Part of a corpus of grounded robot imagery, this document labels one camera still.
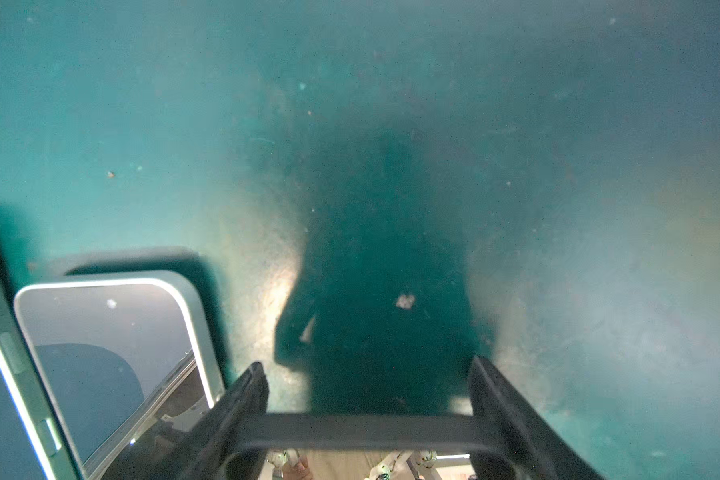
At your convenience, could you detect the black phone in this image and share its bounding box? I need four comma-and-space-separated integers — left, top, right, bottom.
222, 413, 515, 479

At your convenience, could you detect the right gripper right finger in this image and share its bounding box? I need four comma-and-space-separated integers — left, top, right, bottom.
468, 356, 602, 479

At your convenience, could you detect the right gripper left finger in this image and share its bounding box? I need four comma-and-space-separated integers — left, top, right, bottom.
149, 362, 269, 479

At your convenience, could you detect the silver phone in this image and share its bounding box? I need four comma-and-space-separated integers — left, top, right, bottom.
13, 270, 225, 479

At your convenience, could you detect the blue-edged phone back row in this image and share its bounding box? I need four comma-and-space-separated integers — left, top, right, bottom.
0, 279, 81, 479

